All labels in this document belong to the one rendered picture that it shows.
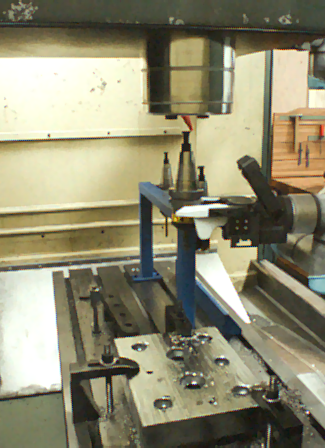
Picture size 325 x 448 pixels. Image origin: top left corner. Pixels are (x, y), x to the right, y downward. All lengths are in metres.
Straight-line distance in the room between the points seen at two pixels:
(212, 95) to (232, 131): 1.20
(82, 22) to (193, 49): 0.18
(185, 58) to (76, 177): 1.14
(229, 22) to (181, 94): 0.13
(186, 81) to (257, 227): 0.29
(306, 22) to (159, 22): 0.23
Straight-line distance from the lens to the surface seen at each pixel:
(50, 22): 0.68
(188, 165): 0.82
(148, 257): 1.56
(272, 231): 0.88
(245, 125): 1.97
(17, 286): 1.84
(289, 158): 3.85
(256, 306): 2.00
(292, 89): 3.92
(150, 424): 0.80
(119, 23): 0.69
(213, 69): 0.76
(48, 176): 1.81
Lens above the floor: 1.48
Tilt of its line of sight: 14 degrees down
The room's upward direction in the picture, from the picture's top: 1 degrees counter-clockwise
